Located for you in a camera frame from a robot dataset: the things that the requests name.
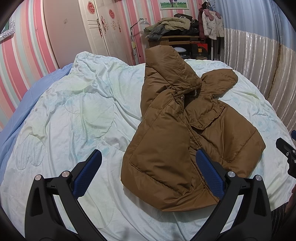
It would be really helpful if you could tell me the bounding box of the framed landscape picture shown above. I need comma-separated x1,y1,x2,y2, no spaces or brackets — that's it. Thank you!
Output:
158,0,189,10

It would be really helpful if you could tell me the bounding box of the wooden desk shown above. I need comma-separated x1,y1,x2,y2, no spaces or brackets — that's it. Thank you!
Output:
148,35,208,59

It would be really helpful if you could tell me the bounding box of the pale floral duvet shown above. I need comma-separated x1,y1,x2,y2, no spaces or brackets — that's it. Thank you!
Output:
0,51,296,241

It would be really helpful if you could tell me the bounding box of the light blue bed sheet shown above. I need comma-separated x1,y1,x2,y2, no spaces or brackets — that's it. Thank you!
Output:
1,63,72,180

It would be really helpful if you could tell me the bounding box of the brown puffer jacket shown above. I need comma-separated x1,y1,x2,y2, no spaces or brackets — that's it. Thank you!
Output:
121,45,265,212

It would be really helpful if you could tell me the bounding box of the silver desk lamp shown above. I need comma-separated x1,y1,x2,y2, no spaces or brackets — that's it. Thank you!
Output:
129,18,149,58

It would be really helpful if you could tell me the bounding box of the shiny beige curtain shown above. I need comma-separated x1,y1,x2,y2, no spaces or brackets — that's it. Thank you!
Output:
220,29,295,131

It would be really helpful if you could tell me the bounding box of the pile of olive clothes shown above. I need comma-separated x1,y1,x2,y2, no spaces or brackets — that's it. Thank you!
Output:
144,14,199,41

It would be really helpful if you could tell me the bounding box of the white wardrobe with red decals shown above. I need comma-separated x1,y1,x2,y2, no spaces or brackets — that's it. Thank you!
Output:
43,0,132,68

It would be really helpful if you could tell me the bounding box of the white hanging jacket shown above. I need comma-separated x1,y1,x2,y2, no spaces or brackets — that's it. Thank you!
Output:
202,9,225,40

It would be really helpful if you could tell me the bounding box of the red black box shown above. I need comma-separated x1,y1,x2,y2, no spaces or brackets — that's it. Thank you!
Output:
191,43,208,60

